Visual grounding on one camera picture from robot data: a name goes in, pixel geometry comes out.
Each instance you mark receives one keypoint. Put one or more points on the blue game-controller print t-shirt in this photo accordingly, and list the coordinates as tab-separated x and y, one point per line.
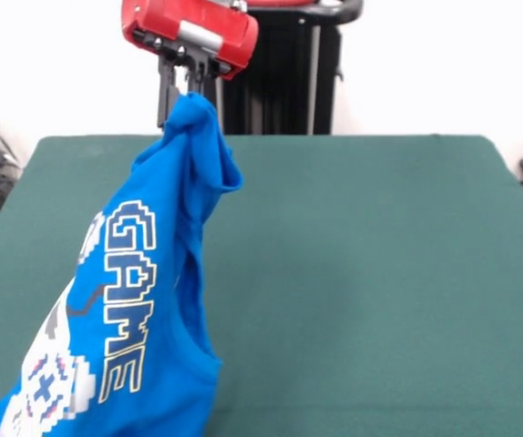
175	227

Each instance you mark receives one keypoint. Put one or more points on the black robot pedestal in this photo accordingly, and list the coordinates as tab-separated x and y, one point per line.
284	91

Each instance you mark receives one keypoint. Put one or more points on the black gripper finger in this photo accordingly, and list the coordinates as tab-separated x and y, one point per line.
202	79
167	95

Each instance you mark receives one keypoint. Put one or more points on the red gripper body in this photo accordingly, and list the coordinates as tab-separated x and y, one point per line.
188	16

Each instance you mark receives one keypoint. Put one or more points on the dark green table cloth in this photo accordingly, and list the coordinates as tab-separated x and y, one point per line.
380	318

